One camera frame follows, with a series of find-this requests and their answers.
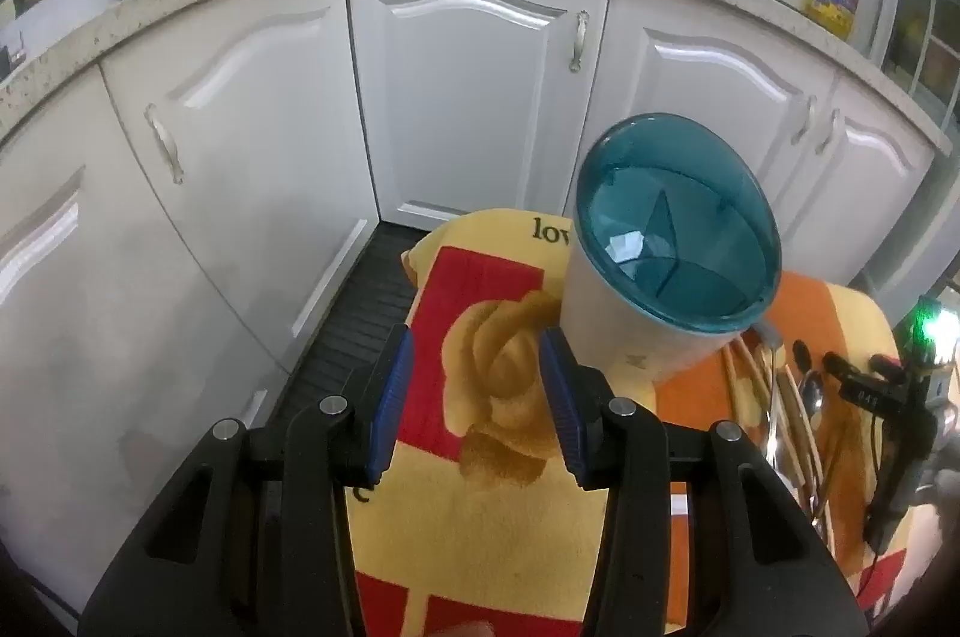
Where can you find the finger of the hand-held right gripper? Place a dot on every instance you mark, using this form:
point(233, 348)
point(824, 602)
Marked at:
point(896, 472)
point(870, 393)

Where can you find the white cabinet door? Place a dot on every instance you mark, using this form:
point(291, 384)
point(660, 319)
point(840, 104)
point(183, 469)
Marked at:
point(465, 97)
point(697, 74)
point(112, 307)
point(877, 179)
point(262, 119)

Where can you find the yellow red orange printed towel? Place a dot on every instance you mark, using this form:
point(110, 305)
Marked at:
point(487, 532)

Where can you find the glass-paned door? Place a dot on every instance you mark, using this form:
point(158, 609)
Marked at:
point(930, 29)

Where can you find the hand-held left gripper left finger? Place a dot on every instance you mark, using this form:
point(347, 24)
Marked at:
point(397, 397)

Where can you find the white floral utensil holder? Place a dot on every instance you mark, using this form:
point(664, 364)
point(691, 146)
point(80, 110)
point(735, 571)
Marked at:
point(622, 322)

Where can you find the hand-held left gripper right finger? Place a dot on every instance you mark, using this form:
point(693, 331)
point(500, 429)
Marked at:
point(559, 397)

